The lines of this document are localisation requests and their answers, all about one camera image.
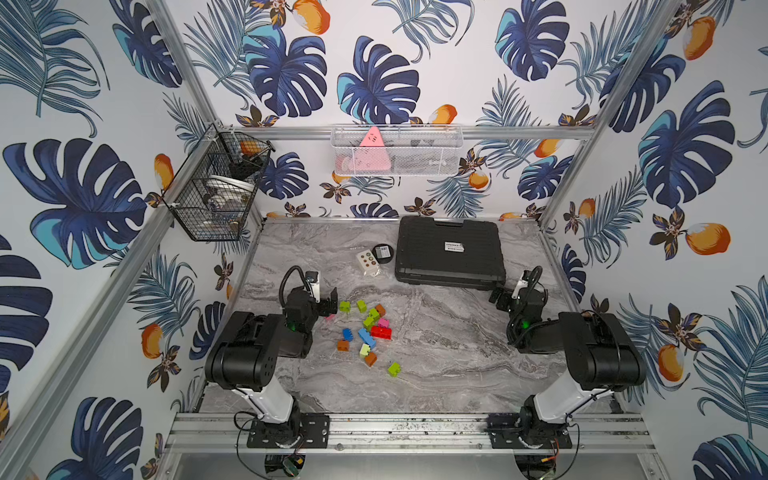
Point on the clear wall tray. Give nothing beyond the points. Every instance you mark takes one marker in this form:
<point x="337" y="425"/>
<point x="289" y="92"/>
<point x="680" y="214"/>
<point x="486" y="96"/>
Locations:
<point x="415" y="150"/>

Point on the black wire basket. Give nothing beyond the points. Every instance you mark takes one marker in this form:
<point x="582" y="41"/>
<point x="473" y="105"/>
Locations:
<point x="212" y="196"/>

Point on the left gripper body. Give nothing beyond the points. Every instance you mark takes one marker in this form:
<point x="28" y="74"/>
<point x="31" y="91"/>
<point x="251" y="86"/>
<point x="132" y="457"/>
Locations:
<point x="321" y="303"/>

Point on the pink triangle card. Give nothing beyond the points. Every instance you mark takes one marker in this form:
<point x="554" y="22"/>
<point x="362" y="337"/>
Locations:
<point x="371" y="155"/>

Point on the aluminium front rail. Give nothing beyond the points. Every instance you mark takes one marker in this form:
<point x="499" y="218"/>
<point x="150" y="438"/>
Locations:
<point x="477" y="433"/>

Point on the lime green lego brick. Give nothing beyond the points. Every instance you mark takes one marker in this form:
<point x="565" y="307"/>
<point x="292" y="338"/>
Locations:
<point x="394" y="369"/>

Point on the black round tape measure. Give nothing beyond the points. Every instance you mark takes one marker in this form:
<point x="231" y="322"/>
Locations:
<point x="383" y="253"/>

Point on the light blue long lego brick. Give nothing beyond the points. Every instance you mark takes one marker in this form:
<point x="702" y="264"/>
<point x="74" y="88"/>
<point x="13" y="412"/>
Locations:
<point x="367" y="338"/>

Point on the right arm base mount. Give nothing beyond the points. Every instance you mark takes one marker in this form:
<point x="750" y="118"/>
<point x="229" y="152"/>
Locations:
<point x="525" y="431"/>

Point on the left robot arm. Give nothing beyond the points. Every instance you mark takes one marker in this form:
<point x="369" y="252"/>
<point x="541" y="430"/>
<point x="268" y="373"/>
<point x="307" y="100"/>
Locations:
<point x="243" y="357"/>

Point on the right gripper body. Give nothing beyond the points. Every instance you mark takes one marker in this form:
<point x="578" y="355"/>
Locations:
<point x="507" y="298"/>

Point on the light green orange lego stack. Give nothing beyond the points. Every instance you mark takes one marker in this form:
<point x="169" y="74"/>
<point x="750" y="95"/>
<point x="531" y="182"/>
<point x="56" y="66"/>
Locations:
<point x="367" y="355"/>

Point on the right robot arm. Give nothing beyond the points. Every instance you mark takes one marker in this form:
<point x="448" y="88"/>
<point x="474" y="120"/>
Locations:
<point x="601" y="359"/>

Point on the red long lego brick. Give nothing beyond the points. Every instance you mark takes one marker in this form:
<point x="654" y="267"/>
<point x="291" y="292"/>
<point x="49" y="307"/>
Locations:
<point x="381" y="332"/>

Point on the black plastic tool case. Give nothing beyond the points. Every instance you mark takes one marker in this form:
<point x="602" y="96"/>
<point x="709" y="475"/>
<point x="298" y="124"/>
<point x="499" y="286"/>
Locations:
<point x="462" y="254"/>

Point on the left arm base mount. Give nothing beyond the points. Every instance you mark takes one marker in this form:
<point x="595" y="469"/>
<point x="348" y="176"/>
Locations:
<point x="305" y="431"/>

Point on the white remote control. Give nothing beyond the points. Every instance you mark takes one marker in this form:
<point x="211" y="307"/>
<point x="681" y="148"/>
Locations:
<point x="367" y="260"/>

